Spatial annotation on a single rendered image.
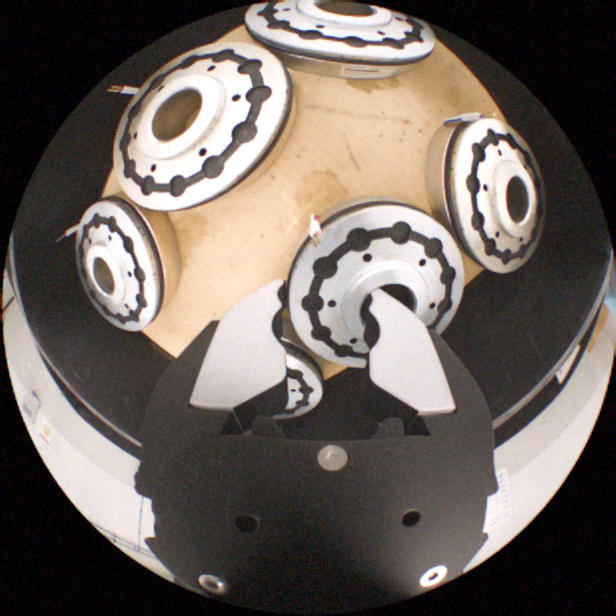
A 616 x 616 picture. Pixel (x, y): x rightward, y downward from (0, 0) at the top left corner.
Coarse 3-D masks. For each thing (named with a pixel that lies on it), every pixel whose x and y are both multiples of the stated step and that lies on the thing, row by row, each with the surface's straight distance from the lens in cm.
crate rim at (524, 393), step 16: (16, 224) 17; (16, 240) 18; (608, 240) 21; (16, 256) 18; (608, 256) 21; (16, 272) 19; (608, 272) 21; (16, 288) 22; (592, 304) 18; (576, 336) 16; (48, 352) 23; (560, 352) 15; (544, 368) 14; (528, 384) 14; (512, 400) 14; (496, 416) 13; (128, 432) 20
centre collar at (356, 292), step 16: (368, 272) 10; (384, 272) 10; (400, 272) 10; (416, 272) 11; (352, 288) 10; (368, 288) 10; (416, 288) 11; (352, 304) 11; (416, 304) 12; (352, 320) 11
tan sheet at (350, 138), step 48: (336, 96) 13; (384, 96) 14; (432, 96) 16; (480, 96) 20; (288, 144) 13; (336, 144) 13; (384, 144) 13; (240, 192) 13; (288, 192) 12; (336, 192) 12; (384, 192) 13; (192, 240) 15; (240, 240) 14; (288, 240) 13; (192, 288) 16; (240, 288) 15; (384, 288) 15; (192, 336) 20
